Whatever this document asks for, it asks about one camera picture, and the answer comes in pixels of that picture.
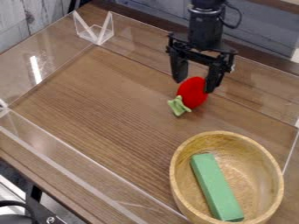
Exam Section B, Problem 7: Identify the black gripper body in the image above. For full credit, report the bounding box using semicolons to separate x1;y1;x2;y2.
165;32;239;73

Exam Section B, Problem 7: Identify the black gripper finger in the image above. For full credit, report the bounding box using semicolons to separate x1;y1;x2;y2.
169;50;188;83
204;62;225;94

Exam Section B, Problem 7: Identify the red toy strawberry green stem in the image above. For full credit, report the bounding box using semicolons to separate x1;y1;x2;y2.
167;77;208;116

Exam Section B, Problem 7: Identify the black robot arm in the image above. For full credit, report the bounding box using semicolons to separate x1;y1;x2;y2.
165;0;241;94

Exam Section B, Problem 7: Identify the wooden bowl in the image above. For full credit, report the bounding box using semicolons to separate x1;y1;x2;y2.
169;130;284;224

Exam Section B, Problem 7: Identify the green rectangular block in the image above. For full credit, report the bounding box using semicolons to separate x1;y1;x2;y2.
191;153;244;222

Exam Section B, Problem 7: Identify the black metal stand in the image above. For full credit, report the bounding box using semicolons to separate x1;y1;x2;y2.
25;185;66;224

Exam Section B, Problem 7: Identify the black cable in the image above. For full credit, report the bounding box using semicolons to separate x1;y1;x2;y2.
219;0;243;30

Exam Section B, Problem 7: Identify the clear acrylic enclosure wall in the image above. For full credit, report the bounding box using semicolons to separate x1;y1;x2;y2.
0;6;299;224

